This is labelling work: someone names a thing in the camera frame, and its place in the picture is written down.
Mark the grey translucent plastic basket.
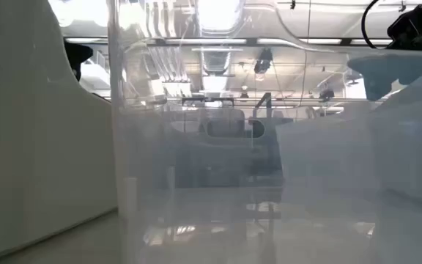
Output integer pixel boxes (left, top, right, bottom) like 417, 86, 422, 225
152, 109, 282, 188

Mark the thin hanging cable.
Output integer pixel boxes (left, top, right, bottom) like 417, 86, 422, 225
302, 0, 313, 122

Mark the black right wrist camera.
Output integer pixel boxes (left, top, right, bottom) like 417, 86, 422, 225
386, 13, 414, 41

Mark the long ceiling light strip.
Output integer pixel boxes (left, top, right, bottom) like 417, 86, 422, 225
64, 35, 395, 47

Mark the black hanging ceiling device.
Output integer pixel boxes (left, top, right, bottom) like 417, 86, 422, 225
253, 47, 274, 75
318, 87, 336, 102

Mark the white plastic basket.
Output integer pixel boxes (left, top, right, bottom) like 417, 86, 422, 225
0, 0, 120, 263

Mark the wooden shelf with black frame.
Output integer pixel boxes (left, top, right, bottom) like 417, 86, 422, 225
179, 91, 274, 177

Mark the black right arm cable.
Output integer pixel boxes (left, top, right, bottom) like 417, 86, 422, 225
360, 0, 393, 49

